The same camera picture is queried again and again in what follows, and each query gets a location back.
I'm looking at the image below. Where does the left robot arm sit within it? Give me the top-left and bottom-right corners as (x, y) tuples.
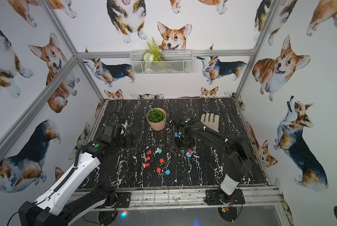
(17, 112), (134, 226)

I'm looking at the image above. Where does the green succulent plant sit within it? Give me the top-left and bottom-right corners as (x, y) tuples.
(147, 108), (166, 123)

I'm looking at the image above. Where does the green fern with flower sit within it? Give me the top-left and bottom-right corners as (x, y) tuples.
(143, 38), (164, 73)

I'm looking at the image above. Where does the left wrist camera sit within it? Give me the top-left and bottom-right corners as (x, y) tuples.
(120, 119), (128, 136)

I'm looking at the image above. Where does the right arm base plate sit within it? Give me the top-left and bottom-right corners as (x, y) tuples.
(204, 188), (245, 205)

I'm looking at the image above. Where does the beige plant pot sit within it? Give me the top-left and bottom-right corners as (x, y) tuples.
(146, 108), (167, 131)

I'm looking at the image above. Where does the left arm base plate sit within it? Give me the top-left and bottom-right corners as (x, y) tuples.
(90, 192), (131, 210)

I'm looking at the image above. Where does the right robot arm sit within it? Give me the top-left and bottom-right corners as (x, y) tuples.
(168, 116), (255, 205)

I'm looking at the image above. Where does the white wire wall basket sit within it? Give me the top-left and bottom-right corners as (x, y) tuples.
(130, 50), (193, 75)

